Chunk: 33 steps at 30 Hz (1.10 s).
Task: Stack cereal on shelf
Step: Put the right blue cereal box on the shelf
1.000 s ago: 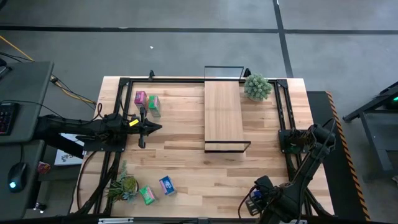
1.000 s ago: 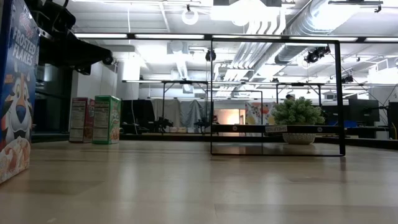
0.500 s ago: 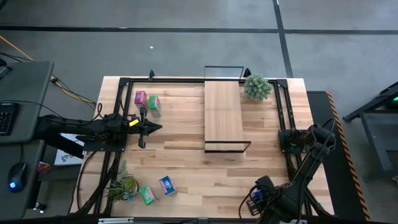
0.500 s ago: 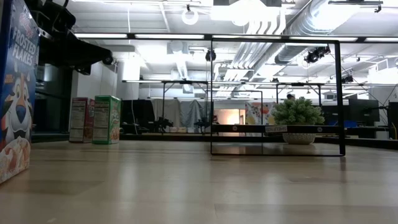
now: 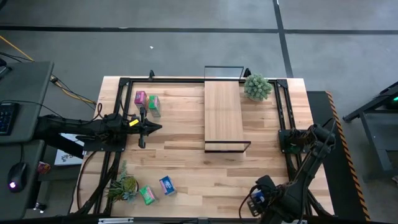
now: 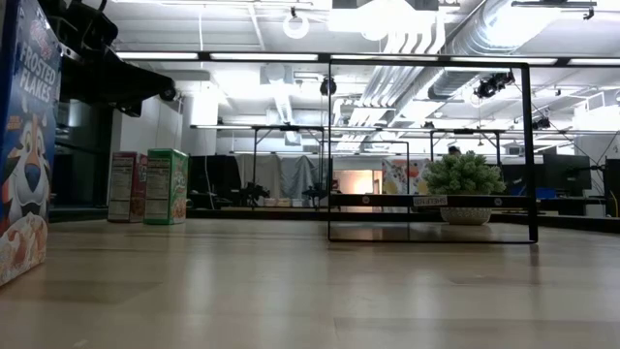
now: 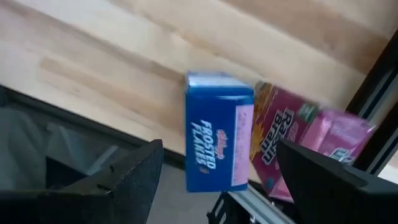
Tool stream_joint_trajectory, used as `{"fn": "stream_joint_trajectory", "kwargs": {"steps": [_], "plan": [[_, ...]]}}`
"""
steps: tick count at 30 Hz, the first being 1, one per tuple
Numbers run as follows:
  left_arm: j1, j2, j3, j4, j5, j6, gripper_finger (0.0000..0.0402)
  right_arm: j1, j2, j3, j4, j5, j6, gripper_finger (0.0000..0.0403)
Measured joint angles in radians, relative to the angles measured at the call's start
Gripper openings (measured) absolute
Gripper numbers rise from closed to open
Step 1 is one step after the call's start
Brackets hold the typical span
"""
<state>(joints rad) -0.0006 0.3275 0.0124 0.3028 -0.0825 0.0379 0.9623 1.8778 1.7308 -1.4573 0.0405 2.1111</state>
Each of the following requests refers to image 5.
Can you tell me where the black computer mouse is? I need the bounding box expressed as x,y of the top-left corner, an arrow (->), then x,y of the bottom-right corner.
6,161 -> 28,193

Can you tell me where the succulent plant in black pot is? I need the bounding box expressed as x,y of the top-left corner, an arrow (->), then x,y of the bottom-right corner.
105,160 -> 140,203

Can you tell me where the red small package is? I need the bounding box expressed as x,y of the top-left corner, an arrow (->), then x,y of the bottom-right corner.
37,161 -> 51,175

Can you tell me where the black desk frame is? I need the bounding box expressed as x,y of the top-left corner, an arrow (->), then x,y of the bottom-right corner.
343,80 -> 398,184

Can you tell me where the white cardboard box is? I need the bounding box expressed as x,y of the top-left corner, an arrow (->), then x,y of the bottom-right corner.
54,133 -> 86,166

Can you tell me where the blue cereal box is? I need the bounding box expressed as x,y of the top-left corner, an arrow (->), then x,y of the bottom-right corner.
251,189 -> 266,205
159,175 -> 177,197

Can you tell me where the yellow cable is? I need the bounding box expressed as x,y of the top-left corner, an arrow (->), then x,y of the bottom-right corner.
0,34 -> 96,105

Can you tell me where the round green plant, white pot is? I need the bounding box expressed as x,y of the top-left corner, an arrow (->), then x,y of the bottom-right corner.
243,73 -> 274,102

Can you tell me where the black mat, yellow striped edge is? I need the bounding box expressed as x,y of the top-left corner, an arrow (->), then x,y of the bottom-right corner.
306,90 -> 371,222

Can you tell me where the black wire shelf rack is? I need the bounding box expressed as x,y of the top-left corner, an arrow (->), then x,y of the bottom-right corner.
203,65 -> 252,154

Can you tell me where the grey desk surface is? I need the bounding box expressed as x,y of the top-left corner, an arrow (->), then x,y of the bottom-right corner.
0,139 -> 45,221
0,60 -> 55,144

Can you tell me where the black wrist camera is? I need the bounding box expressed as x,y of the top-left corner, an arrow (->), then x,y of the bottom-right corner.
255,174 -> 277,191

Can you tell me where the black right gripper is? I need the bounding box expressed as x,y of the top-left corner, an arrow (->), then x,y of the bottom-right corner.
247,185 -> 284,218

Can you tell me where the black aluminium table frame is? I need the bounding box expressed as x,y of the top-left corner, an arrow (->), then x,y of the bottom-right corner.
76,77 -> 333,217

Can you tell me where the silver metal bracket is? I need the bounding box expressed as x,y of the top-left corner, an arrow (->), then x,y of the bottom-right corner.
98,217 -> 134,224

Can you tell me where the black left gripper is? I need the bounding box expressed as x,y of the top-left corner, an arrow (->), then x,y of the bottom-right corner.
124,106 -> 163,149

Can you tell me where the black keyboard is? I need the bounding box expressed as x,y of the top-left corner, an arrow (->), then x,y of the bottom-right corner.
0,102 -> 18,136

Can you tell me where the green cereal box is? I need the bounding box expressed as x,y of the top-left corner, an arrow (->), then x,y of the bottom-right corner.
139,185 -> 157,206
147,95 -> 162,118

